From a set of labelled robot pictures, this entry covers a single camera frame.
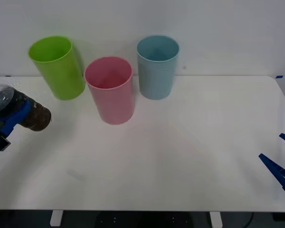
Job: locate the clear bottle with dark drink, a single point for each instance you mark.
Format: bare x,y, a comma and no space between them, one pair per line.
38,117

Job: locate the green plastic bin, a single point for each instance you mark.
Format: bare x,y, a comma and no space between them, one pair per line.
61,78

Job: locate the white table leg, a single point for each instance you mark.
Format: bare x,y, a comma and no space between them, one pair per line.
55,218
216,219

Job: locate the pink plastic bin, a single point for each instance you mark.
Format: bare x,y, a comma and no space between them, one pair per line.
116,104

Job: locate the pale blue plastic bin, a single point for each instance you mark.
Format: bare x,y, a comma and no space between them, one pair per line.
156,78

